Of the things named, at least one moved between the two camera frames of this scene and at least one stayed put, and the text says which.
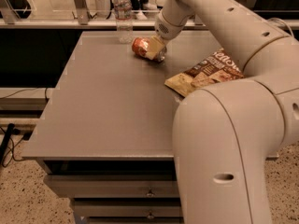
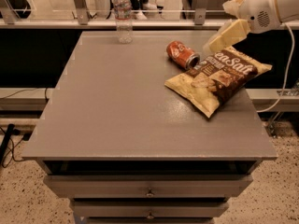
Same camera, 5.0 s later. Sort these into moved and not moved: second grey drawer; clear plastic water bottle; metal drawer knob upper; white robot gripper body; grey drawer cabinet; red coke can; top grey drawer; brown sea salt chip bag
Moved: white robot gripper body; red coke can
Not moved: metal drawer knob upper; clear plastic water bottle; second grey drawer; brown sea salt chip bag; grey drawer cabinet; top grey drawer
